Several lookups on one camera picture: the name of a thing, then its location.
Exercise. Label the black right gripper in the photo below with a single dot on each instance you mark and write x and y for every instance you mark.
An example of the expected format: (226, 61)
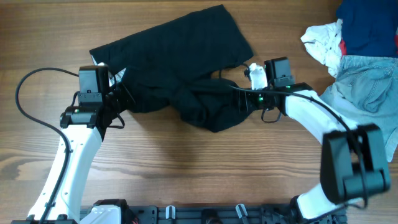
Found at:
(245, 101)

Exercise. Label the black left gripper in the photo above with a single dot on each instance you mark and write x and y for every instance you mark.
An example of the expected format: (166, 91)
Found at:
(128, 99)

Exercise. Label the black shorts garment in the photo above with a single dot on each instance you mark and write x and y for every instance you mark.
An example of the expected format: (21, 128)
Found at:
(173, 64)

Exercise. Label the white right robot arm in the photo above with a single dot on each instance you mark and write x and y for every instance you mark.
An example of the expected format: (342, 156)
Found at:
(353, 166)

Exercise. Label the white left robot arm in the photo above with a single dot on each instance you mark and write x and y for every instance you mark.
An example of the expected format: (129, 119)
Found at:
(82, 129)

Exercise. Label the white printed cloth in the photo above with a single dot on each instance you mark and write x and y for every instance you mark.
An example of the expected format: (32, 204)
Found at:
(323, 44)

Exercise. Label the light blue denim garment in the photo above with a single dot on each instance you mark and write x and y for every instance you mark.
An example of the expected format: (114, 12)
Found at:
(365, 90)

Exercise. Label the navy blue garment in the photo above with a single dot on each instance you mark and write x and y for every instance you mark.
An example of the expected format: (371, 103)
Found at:
(369, 27)

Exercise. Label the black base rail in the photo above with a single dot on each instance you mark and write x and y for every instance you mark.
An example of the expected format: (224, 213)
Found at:
(211, 214)

